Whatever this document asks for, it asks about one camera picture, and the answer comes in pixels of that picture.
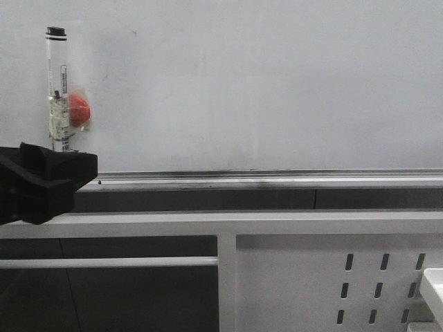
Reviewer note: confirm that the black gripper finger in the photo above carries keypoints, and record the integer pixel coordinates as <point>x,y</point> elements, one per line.
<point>78,167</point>
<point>27,192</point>

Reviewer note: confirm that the red round magnet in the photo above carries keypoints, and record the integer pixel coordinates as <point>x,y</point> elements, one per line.
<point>79,110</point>

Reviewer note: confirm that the white whiteboard marker pen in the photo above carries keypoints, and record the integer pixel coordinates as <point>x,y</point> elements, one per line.
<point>58,93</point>

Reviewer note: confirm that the large white whiteboard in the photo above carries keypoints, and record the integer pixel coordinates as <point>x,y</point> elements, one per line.
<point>222,85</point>

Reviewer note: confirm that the white plastic bin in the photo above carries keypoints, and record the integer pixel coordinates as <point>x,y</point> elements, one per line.
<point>431,291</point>

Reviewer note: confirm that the aluminium whiteboard tray rail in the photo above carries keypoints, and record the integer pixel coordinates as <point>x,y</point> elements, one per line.
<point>265,180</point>

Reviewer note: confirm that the white metal pegboard frame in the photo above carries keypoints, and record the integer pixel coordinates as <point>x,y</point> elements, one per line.
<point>259,271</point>

